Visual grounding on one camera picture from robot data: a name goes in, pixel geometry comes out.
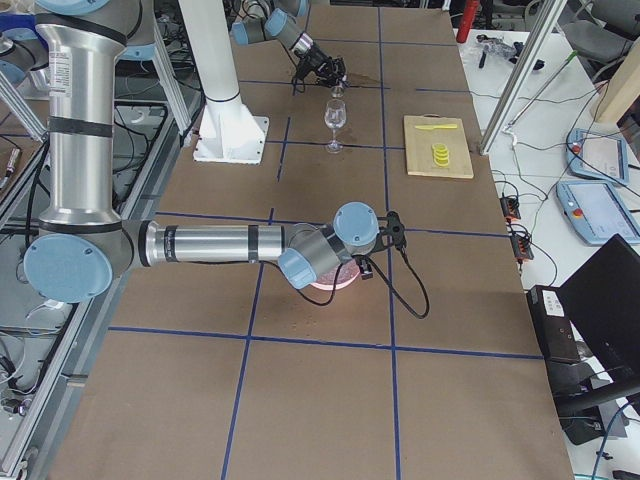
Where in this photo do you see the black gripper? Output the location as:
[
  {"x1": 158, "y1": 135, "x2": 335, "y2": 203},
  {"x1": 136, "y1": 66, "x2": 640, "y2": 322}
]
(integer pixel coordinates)
[
  {"x1": 297, "y1": 47, "x2": 346, "y2": 86},
  {"x1": 357, "y1": 256, "x2": 374, "y2": 279}
]

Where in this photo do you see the metal jigger cup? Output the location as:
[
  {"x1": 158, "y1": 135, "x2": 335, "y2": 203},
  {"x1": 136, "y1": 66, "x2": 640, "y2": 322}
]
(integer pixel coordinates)
[{"x1": 331, "y1": 85, "x2": 345, "y2": 99}]

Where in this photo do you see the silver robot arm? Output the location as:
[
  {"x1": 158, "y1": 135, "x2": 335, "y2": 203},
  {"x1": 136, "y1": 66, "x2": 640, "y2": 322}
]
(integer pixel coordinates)
[
  {"x1": 230, "y1": 1, "x2": 348, "y2": 89},
  {"x1": 23, "y1": 1, "x2": 381, "y2": 303}
]

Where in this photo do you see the pink bowl of ice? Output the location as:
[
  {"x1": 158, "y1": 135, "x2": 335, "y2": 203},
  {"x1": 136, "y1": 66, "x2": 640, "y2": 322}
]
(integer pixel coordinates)
[{"x1": 312, "y1": 260, "x2": 360, "y2": 291}]

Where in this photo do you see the clear wine glass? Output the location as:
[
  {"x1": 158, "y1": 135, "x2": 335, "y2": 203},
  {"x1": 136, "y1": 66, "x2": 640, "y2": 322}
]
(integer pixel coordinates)
[{"x1": 324, "y1": 99, "x2": 347, "y2": 153}]

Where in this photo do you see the yellow plastic knife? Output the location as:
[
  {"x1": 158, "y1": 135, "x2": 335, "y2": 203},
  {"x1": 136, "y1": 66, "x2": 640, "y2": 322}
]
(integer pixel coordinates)
[{"x1": 413, "y1": 123, "x2": 458, "y2": 131}]

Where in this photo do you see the yellow lemon slice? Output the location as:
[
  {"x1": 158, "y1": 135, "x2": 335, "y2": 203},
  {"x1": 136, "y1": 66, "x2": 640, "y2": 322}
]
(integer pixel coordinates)
[{"x1": 431, "y1": 143, "x2": 450, "y2": 168}]

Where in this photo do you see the red fire extinguisher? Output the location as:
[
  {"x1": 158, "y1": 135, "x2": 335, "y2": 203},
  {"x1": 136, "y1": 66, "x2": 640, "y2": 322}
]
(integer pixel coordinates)
[{"x1": 456, "y1": 0, "x2": 480, "y2": 44}]

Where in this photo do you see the blue teach pendant near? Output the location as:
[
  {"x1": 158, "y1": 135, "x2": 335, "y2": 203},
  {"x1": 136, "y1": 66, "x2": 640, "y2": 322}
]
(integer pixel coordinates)
[{"x1": 556, "y1": 180, "x2": 639, "y2": 246}]

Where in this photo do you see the blue teach pendant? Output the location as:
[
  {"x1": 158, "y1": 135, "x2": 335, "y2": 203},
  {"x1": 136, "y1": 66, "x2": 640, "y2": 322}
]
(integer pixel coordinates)
[
  {"x1": 556, "y1": 180, "x2": 639, "y2": 246},
  {"x1": 567, "y1": 128, "x2": 629, "y2": 185}
]

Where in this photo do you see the black monitor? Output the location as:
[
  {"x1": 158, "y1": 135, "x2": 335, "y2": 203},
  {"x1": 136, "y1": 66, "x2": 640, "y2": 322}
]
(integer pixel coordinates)
[{"x1": 558, "y1": 234, "x2": 639, "y2": 375}]

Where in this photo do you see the blue teach pendant far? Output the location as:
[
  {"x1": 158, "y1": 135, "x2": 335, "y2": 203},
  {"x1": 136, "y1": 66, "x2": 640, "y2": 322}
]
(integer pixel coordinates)
[{"x1": 567, "y1": 128, "x2": 629, "y2": 185}]

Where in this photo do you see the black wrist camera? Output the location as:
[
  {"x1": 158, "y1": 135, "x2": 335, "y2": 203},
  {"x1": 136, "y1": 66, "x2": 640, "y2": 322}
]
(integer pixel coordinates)
[{"x1": 381, "y1": 211, "x2": 407, "y2": 252}]

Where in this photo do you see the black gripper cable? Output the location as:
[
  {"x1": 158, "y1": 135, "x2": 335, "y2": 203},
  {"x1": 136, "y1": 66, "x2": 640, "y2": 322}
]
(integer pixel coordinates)
[{"x1": 297, "y1": 244, "x2": 430, "y2": 320}]

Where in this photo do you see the white pedestal column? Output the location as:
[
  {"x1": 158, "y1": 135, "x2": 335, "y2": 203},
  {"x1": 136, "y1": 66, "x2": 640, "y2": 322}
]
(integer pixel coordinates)
[{"x1": 179, "y1": 0, "x2": 269, "y2": 165}]

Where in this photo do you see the aluminium frame post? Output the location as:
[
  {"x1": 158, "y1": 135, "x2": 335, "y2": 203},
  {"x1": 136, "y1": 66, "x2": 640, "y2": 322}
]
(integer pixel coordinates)
[{"x1": 479, "y1": 0, "x2": 567, "y2": 155}]

